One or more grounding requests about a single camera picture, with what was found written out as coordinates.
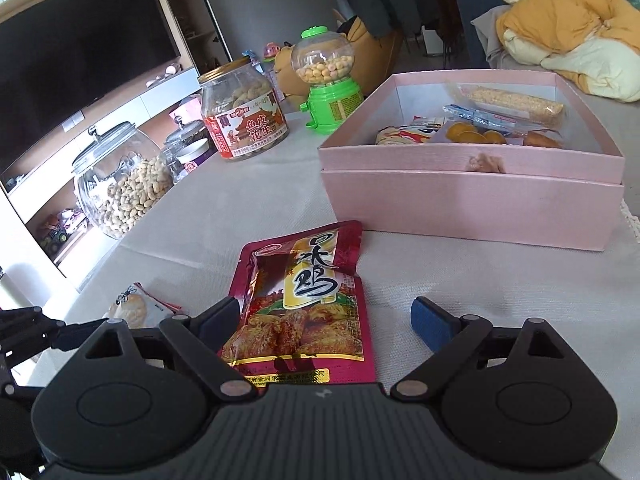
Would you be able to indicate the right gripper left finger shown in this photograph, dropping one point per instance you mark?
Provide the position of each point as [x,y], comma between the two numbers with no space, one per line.
[129,399]

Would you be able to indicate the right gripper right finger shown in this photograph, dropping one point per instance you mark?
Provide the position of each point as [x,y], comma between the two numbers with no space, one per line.
[519,398]

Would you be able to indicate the rice cracker packet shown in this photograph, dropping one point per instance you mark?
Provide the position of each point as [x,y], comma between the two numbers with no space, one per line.
[139,309]

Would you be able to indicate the red chicken snack pouch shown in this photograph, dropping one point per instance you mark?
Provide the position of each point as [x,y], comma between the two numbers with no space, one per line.
[303,317]

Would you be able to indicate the yellow round snacks packet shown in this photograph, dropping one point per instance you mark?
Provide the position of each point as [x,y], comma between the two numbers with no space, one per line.
[462,132]

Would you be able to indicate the long rice crisp packet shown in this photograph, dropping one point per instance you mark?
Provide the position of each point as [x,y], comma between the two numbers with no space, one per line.
[512,104]

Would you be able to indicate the blue pink candy bag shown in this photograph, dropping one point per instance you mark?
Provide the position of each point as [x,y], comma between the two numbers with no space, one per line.
[480,117]

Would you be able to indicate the yellow panda snack packet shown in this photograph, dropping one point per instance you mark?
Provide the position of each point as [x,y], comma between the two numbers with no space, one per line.
[419,131]

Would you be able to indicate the white table cloth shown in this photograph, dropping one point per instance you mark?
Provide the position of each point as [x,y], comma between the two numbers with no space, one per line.
[263,230]

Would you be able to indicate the large glass peanut jar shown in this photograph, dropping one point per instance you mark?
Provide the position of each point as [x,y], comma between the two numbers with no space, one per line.
[119,178]

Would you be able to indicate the small glass jar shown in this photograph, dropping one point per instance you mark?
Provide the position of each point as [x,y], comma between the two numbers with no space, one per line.
[179,139]

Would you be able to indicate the pink gift box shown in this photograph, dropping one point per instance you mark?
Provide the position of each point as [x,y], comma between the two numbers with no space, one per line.
[566,197]

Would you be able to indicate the purple white drink cup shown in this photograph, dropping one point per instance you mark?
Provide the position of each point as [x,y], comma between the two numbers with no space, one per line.
[194,154]

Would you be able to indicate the black television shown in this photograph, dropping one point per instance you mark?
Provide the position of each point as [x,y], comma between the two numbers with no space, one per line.
[59,56]

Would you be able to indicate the plastic peanut jar gold lid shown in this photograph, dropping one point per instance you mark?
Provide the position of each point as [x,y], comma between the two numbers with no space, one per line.
[240,110]

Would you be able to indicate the yellow orange blanket pile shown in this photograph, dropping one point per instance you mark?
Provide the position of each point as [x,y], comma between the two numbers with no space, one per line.
[593,43]

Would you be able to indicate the green gumball machine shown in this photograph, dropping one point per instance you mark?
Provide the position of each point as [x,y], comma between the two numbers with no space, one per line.
[324,60]

